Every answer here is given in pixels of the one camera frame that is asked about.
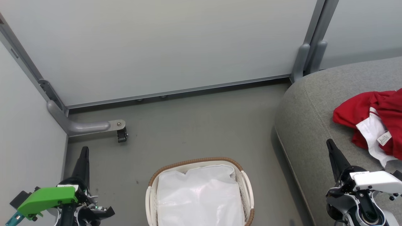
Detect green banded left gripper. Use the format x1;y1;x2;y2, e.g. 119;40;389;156
17;146;90;221

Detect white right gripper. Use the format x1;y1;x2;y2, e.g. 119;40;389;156
326;139;402;197

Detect red and white jersey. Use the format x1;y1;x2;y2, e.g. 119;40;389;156
333;89;402;168

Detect white laundry basket brown rim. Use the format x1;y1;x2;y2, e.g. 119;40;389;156
145;157;255;226

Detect white basket liner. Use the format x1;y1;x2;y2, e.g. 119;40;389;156
156;165;246;226

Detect grey fabric sofa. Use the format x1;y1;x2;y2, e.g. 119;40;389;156
274;56;402;226

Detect grey partition foot with plate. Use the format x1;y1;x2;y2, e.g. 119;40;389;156
47;100;126;137

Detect short grey partition foot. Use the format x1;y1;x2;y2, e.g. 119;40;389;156
309;40;328;73
290;43;311;83

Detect teal left cable connector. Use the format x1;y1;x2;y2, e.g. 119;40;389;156
5;211;26;226

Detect grey partition corner post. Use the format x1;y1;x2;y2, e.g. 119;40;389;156
0;13;68;115

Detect grey partition bottom rail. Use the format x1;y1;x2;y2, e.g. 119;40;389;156
66;74;292;110

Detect grey double partition post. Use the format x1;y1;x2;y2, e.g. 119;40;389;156
303;0;340;63

